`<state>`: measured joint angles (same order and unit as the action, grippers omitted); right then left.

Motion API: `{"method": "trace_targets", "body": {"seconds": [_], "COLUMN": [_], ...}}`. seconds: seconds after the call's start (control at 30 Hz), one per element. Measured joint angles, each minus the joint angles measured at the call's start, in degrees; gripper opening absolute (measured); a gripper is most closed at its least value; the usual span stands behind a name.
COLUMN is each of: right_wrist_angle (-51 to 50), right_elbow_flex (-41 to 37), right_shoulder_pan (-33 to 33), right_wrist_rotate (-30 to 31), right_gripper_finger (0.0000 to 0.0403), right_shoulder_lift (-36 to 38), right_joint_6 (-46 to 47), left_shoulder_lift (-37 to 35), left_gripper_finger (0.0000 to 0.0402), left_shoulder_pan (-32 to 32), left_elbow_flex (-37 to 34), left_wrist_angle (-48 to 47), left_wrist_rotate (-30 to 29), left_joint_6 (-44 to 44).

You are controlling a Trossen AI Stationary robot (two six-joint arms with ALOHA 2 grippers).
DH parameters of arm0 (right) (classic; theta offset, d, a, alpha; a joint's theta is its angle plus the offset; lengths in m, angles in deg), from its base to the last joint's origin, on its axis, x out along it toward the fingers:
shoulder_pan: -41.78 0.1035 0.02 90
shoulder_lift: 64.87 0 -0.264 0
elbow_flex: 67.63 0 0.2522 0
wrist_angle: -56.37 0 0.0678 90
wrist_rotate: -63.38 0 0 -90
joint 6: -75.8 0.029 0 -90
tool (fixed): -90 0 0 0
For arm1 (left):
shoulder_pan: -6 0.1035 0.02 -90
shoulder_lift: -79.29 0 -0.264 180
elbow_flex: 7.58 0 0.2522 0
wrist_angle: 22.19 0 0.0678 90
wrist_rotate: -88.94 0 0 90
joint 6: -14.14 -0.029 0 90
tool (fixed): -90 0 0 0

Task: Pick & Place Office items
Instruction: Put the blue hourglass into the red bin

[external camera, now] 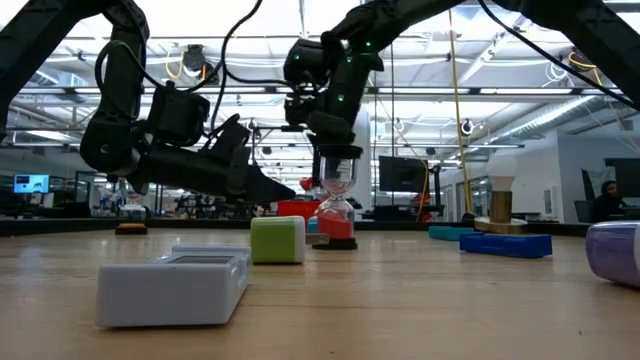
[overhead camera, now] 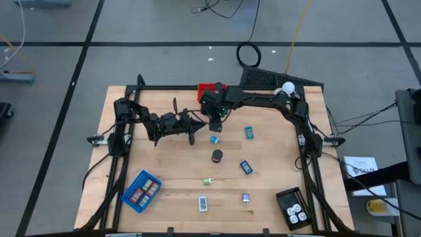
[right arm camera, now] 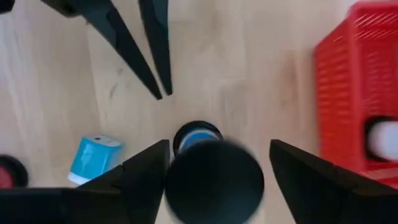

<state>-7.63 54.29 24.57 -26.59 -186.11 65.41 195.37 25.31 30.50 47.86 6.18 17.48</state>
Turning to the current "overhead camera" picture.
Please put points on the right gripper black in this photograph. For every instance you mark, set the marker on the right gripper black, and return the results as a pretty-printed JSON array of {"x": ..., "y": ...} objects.
[{"x": 213, "y": 108}]

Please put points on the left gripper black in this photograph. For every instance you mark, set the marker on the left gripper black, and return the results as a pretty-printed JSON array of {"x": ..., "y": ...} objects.
[{"x": 185, "y": 126}]

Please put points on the cyan spool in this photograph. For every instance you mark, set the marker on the cyan spool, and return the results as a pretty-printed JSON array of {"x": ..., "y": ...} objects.
[{"x": 214, "y": 140}]

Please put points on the hourglass with red sand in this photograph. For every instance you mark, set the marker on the hourglass with red sand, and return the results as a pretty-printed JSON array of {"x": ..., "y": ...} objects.
[{"x": 217, "y": 154}]

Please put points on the small teal digital display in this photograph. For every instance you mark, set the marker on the small teal digital display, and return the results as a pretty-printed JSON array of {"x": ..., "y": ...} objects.
[{"x": 249, "y": 132}]

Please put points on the white-faced USB wall charger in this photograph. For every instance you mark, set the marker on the white-faced USB wall charger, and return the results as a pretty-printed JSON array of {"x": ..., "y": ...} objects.
[{"x": 293, "y": 219}]

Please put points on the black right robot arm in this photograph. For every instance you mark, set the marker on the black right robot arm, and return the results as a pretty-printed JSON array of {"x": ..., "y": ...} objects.
[{"x": 263, "y": 98}]

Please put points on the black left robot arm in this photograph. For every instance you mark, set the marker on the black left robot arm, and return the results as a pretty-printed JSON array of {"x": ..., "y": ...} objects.
[{"x": 144, "y": 115}]

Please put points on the red plastic basket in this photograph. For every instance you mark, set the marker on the red plastic basket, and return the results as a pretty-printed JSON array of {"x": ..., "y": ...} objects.
[{"x": 200, "y": 93}]

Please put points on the green spool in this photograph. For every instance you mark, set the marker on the green spool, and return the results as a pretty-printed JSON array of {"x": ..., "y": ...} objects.
[{"x": 206, "y": 180}]

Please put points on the black perforated mat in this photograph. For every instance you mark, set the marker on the black perforated mat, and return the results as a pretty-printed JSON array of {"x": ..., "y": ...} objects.
[{"x": 263, "y": 78}]

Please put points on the small white digital display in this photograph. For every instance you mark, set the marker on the small white digital display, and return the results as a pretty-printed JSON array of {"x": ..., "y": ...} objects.
[{"x": 203, "y": 203}]

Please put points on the white bulb on brass stand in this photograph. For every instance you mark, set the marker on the white bulb on brass stand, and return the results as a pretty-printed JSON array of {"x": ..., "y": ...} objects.
[{"x": 288, "y": 87}]

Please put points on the blue plastic basket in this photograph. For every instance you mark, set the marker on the blue plastic basket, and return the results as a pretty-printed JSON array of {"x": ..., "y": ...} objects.
[{"x": 136, "y": 183}]

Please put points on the black plastic basket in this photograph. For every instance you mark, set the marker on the black plastic basket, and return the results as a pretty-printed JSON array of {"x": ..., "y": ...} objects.
[{"x": 286, "y": 197}]

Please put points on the black table clamp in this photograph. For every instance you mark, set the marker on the black table clamp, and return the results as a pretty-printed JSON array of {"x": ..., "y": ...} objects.
[
  {"x": 170, "y": 231},
  {"x": 266, "y": 232}
]

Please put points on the white booklet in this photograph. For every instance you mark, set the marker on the white booklet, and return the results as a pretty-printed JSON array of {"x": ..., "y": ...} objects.
[{"x": 361, "y": 164}]

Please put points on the black bar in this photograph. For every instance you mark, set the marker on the black bar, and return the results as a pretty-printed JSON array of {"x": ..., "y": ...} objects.
[{"x": 378, "y": 176}]

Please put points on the grey desk foot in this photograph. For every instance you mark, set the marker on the grey desk foot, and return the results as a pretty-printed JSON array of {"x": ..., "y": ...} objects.
[
  {"x": 16, "y": 78},
  {"x": 42, "y": 3}
]

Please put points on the grey cart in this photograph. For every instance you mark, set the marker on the grey cart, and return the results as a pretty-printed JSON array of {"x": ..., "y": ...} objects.
[{"x": 408, "y": 138}]

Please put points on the black chair base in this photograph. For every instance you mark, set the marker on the black chair base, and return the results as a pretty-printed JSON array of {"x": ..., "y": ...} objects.
[{"x": 4, "y": 113}]

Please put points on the black aluminium table frame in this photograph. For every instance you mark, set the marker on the black aluminium table frame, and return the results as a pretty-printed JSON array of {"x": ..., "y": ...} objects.
[{"x": 158, "y": 87}]

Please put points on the silver mounting bracket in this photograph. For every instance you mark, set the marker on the silver mounting bracket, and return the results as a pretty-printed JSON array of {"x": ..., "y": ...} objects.
[
  {"x": 300, "y": 140},
  {"x": 100, "y": 140}
]

